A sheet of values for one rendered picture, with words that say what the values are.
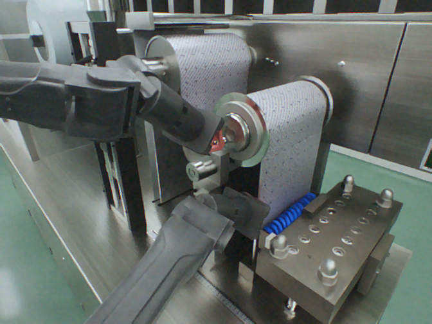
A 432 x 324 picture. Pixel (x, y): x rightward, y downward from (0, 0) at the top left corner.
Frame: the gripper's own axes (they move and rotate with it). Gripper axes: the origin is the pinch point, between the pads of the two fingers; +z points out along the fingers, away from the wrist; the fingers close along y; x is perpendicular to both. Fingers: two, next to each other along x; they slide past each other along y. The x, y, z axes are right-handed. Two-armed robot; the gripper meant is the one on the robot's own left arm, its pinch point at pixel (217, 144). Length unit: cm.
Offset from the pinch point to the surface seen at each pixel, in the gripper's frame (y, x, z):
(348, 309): 30.2, -18.2, 27.8
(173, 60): -19.5, 12.9, -2.7
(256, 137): 6.7, 3.9, 0.6
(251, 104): 4.2, 8.7, -2.0
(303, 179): 9.7, 3.3, 25.9
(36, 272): -127, -117, 62
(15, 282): -129, -125, 53
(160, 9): -76, 45, 23
